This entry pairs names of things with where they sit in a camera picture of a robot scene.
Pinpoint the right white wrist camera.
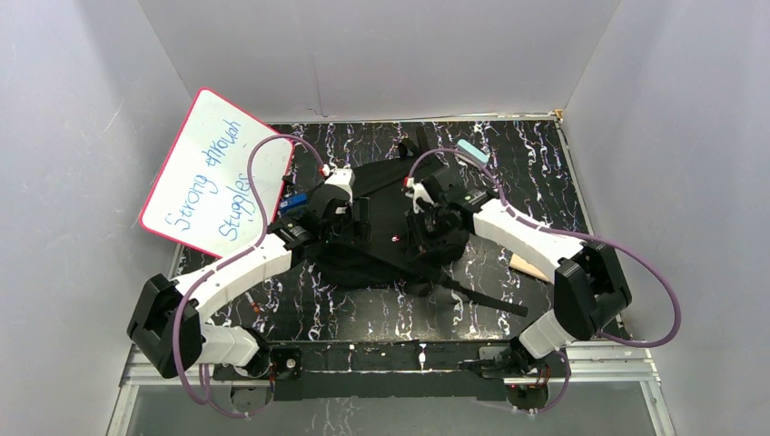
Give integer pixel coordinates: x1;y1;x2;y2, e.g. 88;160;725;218
403;177;434;214

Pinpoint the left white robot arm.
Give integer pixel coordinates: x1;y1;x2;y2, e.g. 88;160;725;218
127;184;370;379

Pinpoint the pink-framed whiteboard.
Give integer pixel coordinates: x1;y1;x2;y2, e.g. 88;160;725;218
139;88;294;257

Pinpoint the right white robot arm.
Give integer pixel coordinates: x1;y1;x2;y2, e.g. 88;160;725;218
404;168;632;376

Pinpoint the beige snap wallet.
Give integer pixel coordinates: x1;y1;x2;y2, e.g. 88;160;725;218
508;253;553;283

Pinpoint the orange marker pen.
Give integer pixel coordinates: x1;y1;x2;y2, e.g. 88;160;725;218
244;292;261;314

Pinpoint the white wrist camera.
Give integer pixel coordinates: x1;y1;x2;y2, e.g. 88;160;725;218
403;177;434;214
321;164;355;203

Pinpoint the light blue eraser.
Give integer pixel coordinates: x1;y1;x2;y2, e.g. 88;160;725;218
457;139;489;167

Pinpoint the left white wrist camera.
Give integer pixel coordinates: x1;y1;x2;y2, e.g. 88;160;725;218
321;164;355;203

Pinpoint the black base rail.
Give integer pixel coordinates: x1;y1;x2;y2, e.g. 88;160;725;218
213;340;563;409

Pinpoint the blue stapler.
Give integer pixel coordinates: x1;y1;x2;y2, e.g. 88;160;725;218
278;193;309;215

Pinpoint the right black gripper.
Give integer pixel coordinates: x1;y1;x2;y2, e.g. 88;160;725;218
404;204;452;263

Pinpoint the black student backpack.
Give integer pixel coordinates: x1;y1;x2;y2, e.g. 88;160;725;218
306;127;528;316

